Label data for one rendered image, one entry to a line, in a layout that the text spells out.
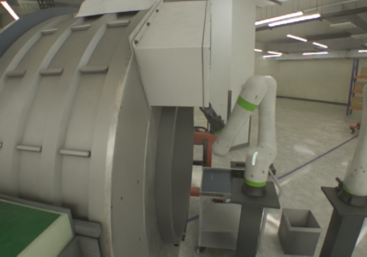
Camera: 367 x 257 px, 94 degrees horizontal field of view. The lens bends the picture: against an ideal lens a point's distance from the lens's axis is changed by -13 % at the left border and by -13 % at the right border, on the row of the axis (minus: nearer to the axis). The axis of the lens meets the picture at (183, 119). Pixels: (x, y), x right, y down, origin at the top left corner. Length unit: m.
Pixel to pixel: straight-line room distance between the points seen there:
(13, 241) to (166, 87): 0.40
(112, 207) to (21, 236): 0.14
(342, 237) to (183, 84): 1.26
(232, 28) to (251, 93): 3.16
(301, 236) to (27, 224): 2.01
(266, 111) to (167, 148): 0.73
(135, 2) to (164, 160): 0.49
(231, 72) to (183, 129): 2.77
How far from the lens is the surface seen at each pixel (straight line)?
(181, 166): 1.42
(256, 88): 1.02
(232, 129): 1.12
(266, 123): 1.21
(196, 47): 0.42
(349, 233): 1.46
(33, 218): 0.40
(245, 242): 1.40
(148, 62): 0.45
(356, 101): 11.12
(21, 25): 0.82
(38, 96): 0.53
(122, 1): 0.68
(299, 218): 2.35
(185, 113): 1.33
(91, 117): 0.42
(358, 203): 1.34
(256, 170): 1.11
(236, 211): 2.09
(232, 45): 4.05
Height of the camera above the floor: 1.56
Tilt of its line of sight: 12 degrees down
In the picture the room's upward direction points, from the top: straight up
